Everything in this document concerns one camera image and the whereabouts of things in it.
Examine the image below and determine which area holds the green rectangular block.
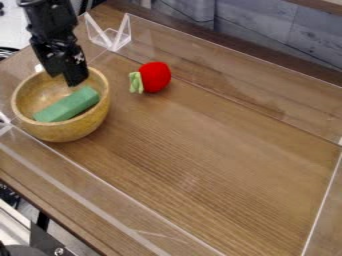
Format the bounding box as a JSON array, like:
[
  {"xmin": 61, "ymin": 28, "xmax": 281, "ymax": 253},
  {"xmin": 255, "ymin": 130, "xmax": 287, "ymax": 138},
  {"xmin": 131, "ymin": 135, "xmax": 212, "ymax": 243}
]
[{"xmin": 33, "ymin": 86, "xmax": 100, "ymax": 122}]

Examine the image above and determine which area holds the clear acrylic corner bracket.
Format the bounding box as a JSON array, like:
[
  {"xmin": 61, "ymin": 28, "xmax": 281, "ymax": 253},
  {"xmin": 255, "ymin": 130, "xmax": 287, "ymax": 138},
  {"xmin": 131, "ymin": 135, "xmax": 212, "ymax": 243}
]
[{"xmin": 84, "ymin": 13, "xmax": 132, "ymax": 52}]

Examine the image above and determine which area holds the clear acrylic tray wall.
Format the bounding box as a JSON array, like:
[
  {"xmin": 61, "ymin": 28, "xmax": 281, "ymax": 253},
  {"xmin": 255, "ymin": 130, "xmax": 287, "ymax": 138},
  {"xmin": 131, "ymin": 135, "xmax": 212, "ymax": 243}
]
[{"xmin": 0, "ymin": 113, "xmax": 224, "ymax": 256}]

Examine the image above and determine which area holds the brown wooden bowl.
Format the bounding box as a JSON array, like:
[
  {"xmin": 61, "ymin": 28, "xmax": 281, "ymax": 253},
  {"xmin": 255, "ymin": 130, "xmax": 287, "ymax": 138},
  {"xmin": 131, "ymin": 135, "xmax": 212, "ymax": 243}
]
[{"xmin": 11, "ymin": 67, "xmax": 111, "ymax": 142}]

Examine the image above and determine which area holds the black device under table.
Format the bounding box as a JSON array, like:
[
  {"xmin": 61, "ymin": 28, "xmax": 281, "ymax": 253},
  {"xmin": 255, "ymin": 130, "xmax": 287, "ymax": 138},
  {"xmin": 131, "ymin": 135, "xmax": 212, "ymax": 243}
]
[{"xmin": 0, "ymin": 228, "xmax": 79, "ymax": 256}]

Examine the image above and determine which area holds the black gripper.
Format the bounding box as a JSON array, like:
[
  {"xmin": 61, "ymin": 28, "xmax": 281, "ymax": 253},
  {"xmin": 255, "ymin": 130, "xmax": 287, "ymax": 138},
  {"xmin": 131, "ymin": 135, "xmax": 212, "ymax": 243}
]
[{"xmin": 17, "ymin": 0, "xmax": 88, "ymax": 87}]

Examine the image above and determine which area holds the red plush strawberry toy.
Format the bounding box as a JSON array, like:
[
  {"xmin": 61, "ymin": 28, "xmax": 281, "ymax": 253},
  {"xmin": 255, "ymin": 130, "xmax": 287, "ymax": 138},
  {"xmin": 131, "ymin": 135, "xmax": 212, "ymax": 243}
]
[{"xmin": 128, "ymin": 62, "xmax": 171, "ymax": 94}]

